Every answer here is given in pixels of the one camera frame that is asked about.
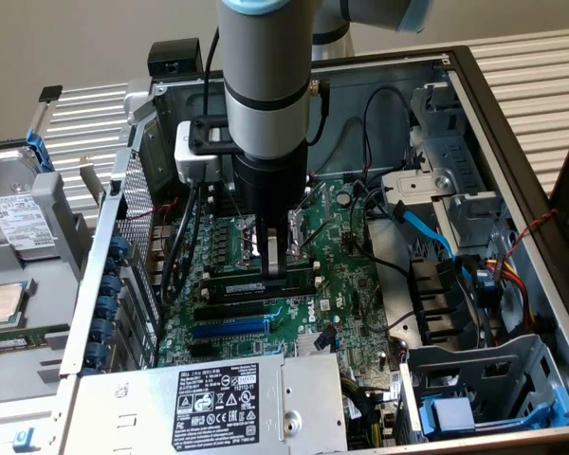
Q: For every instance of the metal CPU socket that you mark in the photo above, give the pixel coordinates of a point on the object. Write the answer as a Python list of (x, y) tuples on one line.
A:
[(297, 227)]

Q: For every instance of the aluminium bar with black cap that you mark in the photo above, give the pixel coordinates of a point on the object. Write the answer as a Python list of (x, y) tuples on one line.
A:
[(42, 114)]

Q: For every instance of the small metal bracket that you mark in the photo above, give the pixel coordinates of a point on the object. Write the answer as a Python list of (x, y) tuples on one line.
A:
[(91, 180)]

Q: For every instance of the blue expansion slot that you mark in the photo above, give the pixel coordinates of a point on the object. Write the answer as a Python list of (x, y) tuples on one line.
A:
[(230, 328)]

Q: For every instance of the green Dell motherboard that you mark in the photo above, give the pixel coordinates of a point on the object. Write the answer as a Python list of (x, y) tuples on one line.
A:
[(341, 284)]

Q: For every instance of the silver power supply unit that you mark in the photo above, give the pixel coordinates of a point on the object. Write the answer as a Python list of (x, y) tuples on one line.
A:
[(137, 403)]

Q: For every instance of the blue card retention knob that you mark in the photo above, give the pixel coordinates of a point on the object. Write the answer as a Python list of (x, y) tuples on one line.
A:
[(103, 330), (110, 286), (107, 308), (97, 353), (118, 247)]

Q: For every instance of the silver coin cell battery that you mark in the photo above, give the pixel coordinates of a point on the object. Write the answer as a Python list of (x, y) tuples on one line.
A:
[(344, 198)]

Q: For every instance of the silver hard disk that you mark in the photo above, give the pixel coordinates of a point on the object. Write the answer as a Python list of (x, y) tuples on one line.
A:
[(19, 223)]

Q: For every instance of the thin metal locking lever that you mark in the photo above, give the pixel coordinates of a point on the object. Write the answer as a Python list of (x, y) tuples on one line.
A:
[(234, 204), (315, 193)]

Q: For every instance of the open grey PC case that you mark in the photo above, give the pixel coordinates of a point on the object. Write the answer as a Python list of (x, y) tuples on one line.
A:
[(341, 95)]

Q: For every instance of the grey parts rack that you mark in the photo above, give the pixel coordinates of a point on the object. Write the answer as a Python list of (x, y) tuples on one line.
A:
[(52, 284)]

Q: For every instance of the long black expansion slot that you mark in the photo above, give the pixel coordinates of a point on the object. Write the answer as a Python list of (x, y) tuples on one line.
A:
[(227, 310)]

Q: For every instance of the green RAM stick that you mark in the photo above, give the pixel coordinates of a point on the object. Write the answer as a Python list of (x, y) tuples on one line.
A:
[(14, 342), (242, 288)]

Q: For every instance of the silver chipset heatsink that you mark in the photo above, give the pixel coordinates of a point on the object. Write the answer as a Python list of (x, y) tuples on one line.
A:
[(306, 345)]

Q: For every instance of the blue plastic disk rail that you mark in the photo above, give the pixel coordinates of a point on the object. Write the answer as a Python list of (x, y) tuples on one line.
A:
[(37, 151)]

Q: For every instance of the silver CPU chip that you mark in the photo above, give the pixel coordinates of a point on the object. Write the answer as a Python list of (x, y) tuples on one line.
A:
[(2, 305)]

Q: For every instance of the short black expansion slot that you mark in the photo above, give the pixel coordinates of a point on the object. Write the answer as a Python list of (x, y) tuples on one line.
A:
[(201, 350)]

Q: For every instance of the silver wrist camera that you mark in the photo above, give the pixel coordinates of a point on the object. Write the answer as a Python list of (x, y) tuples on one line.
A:
[(194, 166)]

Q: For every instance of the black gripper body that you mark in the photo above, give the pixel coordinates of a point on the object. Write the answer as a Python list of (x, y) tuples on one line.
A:
[(270, 185)]

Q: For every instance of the blue plastic disk caddy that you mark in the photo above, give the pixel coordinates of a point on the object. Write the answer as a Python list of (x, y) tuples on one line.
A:
[(450, 414)]

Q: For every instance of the grey metal disk bay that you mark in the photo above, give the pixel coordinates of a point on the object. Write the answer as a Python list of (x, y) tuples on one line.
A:
[(502, 360)]

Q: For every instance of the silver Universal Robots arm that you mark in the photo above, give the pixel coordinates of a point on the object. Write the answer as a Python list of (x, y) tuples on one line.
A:
[(265, 71)]

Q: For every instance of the black box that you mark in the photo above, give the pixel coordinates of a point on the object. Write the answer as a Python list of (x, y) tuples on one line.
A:
[(175, 59)]

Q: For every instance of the black plastic fan shroud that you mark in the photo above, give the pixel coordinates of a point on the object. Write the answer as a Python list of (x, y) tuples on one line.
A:
[(436, 294)]

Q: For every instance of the grey metal drive cage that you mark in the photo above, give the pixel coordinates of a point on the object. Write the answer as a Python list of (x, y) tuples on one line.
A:
[(460, 161)]

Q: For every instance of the small blue plastic clip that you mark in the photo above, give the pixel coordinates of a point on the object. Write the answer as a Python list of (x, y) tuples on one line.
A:
[(23, 440)]

